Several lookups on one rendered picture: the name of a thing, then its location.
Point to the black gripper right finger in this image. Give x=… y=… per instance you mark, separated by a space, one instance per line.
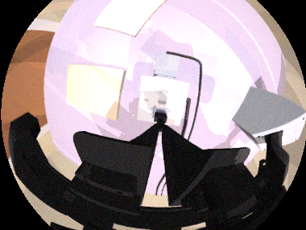
x=186 y=164

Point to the black usb plug with grey metal tip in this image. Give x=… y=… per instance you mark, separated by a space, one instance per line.
x=160 y=117

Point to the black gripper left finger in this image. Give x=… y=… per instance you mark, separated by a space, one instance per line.
x=133 y=158

